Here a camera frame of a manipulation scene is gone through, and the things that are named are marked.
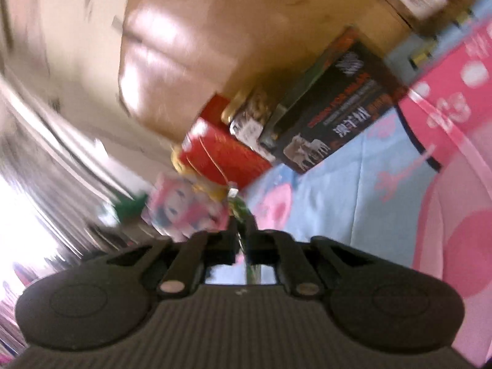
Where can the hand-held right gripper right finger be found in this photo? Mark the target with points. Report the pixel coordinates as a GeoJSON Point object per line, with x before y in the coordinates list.
{"type": "Point", "coordinates": [261, 246]}

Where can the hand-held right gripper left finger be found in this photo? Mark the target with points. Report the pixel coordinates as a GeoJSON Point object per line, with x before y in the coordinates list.
{"type": "Point", "coordinates": [219, 246]}

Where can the dark green snack packet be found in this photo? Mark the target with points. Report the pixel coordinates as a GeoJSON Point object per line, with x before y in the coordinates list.
{"type": "Point", "coordinates": [240, 209]}

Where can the pink plush toy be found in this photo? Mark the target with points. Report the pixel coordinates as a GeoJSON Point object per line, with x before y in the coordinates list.
{"type": "Point", "coordinates": [184, 207]}

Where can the printed blanket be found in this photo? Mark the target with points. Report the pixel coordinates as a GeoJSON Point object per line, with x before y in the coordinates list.
{"type": "Point", "coordinates": [338, 200]}

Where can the red gift box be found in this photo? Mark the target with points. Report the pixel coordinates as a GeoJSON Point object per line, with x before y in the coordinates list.
{"type": "Point", "coordinates": [226, 153]}

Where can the dark green object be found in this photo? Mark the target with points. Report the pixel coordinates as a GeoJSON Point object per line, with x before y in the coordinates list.
{"type": "Point", "coordinates": [130, 205]}

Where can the gold-lid jar of nuts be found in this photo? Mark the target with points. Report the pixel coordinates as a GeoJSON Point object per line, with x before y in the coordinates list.
{"type": "Point", "coordinates": [250, 123]}

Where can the black printed box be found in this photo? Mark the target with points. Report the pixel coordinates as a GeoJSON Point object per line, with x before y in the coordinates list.
{"type": "Point", "coordinates": [338, 115]}

